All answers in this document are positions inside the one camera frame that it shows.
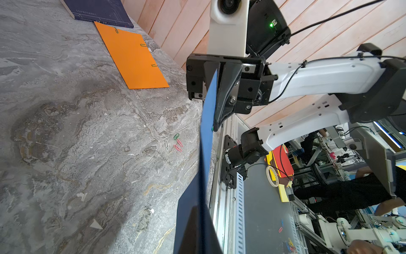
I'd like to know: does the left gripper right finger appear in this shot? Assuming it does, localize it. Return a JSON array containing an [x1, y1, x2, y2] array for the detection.
[[203, 205, 222, 254]]

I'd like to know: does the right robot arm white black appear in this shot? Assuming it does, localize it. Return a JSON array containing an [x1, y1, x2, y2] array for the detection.
[[186, 43, 406, 188]]

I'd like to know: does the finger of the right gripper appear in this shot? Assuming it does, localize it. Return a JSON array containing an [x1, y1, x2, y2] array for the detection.
[[203, 61, 220, 100], [213, 61, 242, 132]]

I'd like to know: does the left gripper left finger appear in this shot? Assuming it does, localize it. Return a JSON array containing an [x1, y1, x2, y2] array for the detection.
[[180, 206, 198, 254]]

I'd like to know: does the blue paper document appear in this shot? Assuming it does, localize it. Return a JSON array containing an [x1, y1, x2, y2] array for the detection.
[[173, 77, 218, 254]]

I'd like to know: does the orange paper document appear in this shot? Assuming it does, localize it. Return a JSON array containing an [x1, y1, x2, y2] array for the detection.
[[95, 22, 169, 90]]

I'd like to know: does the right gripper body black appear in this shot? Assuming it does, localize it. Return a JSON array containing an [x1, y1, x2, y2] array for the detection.
[[186, 54, 278, 114]]

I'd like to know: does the dark navy notebook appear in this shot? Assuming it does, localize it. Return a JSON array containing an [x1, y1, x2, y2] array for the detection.
[[60, 0, 134, 28]]

